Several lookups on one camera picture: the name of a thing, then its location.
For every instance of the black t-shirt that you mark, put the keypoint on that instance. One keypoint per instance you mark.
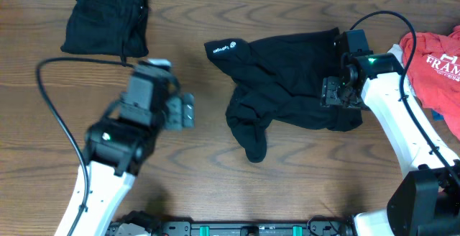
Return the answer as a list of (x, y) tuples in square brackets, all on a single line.
[(279, 78)]

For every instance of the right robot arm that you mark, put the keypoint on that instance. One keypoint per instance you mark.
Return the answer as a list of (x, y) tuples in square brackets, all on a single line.
[(427, 200)]

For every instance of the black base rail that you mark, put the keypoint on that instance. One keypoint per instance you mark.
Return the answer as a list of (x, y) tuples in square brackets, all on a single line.
[(142, 223)]

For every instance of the blue garment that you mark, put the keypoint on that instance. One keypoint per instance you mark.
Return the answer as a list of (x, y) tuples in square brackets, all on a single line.
[(436, 116)]

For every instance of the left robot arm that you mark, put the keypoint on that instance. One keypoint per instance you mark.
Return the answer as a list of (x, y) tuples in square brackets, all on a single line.
[(117, 145)]

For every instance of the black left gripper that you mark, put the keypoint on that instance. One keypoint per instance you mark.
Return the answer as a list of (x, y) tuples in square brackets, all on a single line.
[(177, 105)]

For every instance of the red printed t-shirt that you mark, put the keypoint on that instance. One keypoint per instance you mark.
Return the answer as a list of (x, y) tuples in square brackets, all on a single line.
[(434, 72)]

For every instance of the folded black garment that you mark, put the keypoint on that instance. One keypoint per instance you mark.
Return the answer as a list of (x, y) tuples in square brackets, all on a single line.
[(108, 27)]

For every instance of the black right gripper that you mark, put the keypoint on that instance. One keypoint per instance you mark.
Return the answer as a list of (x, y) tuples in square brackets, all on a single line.
[(329, 95)]

